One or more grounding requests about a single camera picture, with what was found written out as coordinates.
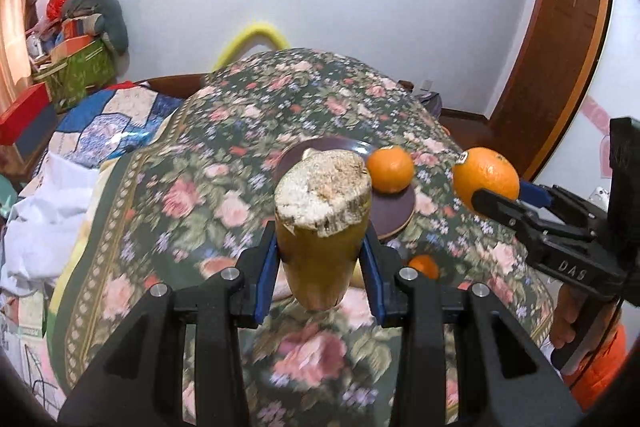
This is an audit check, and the large orange with sticker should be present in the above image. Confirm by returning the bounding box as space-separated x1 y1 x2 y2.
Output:
451 147 520 209

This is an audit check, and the small tangerine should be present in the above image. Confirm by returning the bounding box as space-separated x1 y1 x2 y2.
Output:
408 254 440 281

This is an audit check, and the right hand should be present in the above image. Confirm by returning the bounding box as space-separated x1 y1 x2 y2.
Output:
549 284 582 349

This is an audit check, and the purple ceramic plate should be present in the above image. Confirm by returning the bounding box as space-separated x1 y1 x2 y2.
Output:
273 135 416 241

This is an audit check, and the grey backpack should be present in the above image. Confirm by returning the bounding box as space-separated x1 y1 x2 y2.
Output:
418 91 442 120

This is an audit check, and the wooden door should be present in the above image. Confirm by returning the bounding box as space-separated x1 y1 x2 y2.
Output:
489 0 612 180

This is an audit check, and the white cloth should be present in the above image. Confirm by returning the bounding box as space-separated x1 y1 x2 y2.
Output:
1 153 99 297

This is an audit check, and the floral quilt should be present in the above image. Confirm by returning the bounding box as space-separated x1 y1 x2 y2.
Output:
47 49 552 426

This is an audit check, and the blue patchwork blanket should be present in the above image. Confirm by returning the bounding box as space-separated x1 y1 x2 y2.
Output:
48 82 182 169

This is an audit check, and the red box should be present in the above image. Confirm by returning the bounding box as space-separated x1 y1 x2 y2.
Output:
0 83 53 145

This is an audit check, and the green storage box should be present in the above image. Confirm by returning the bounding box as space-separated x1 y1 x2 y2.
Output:
34 40 116 114

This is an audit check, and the grey plush cushion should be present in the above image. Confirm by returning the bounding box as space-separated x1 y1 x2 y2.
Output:
62 0 129 56

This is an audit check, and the red plush toy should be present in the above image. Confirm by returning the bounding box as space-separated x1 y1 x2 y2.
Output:
46 0 67 20

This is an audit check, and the pink curtain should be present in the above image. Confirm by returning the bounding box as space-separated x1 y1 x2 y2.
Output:
1 0 38 110

